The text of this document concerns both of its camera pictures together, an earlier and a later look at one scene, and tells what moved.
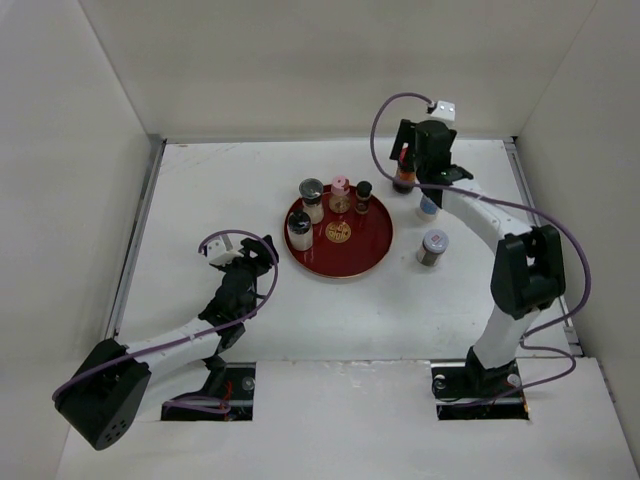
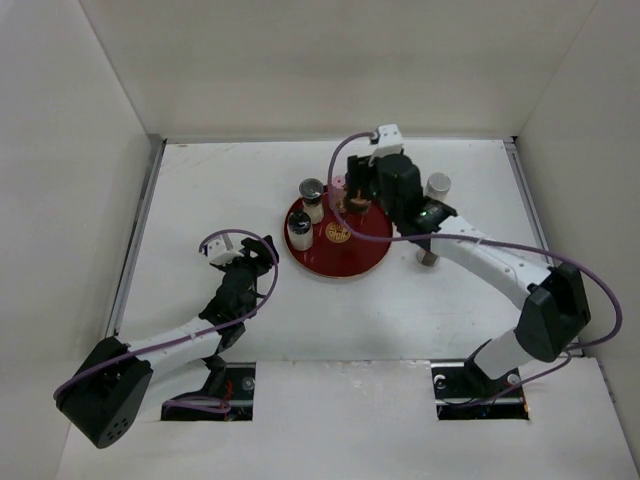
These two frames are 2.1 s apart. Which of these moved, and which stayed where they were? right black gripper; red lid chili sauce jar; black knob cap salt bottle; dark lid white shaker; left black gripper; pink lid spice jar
Moved: red lid chili sauce jar; right black gripper
Stayed: black knob cap salt bottle; left black gripper; dark lid white shaker; pink lid spice jar
